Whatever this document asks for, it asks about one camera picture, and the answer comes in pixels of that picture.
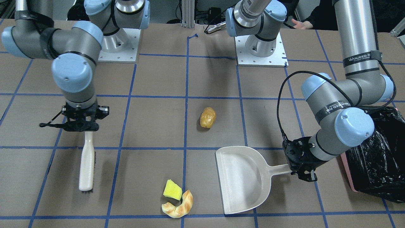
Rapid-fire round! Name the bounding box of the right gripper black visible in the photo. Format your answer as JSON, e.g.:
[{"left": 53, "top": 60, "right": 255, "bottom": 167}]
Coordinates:
[{"left": 62, "top": 102, "right": 109, "bottom": 132}]

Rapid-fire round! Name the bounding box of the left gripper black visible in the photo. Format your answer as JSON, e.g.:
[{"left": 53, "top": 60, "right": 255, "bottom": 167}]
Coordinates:
[{"left": 282, "top": 137, "right": 326, "bottom": 181}]

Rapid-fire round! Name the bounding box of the beige plastic dustpan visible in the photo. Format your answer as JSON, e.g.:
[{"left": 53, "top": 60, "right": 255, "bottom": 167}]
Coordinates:
[{"left": 215, "top": 146, "right": 291, "bottom": 214}]

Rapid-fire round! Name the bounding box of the beige hand brush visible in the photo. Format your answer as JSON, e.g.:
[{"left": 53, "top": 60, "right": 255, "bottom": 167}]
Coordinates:
[{"left": 79, "top": 131, "right": 95, "bottom": 192}]

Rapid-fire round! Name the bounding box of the yellow sponge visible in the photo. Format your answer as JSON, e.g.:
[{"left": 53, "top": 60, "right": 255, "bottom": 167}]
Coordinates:
[{"left": 163, "top": 179, "right": 183, "bottom": 201}]

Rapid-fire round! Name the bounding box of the croissant bread piece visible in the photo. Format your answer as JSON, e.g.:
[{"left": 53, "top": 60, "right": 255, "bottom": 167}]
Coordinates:
[{"left": 161, "top": 190, "right": 194, "bottom": 218}]

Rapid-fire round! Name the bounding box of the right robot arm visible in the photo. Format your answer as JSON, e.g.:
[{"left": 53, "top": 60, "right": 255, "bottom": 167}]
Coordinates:
[{"left": 1, "top": 0, "right": 150, "bottom": 132}]

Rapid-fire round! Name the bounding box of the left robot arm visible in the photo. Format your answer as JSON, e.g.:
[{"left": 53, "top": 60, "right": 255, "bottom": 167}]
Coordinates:
[{"left": 225, "top": 0, "right": 395, "bottom": 182}]

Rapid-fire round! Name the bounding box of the bin with black bag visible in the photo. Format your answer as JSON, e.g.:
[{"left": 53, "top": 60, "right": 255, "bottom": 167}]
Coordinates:
[{"left": 340, "top": 107, "right": 405, "bottom": 203}]

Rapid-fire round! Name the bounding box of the person hand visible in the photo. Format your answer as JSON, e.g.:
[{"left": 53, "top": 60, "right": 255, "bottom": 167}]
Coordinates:
[{"left": 291, "top": 18, "right": 314, "bottom": 30}]

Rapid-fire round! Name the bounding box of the brown potato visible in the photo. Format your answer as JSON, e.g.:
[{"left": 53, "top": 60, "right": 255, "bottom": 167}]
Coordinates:
[{"left": 200, "top": 107, "right": 217, "bottom": 129}]

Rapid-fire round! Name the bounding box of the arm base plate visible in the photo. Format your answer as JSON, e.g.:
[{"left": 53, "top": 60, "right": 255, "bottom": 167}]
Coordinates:
[
  {"left": 234, "top": 33, "right": 289, "bottom": 67},
  {"left": 97, "top": 28, "right": 142, "bottom": 63}
]

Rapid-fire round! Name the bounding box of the aluminium frame post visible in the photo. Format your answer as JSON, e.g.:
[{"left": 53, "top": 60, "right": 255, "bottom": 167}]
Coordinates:
[{"left": 181, "top": 0, "right": 195, "bottom": 30}]

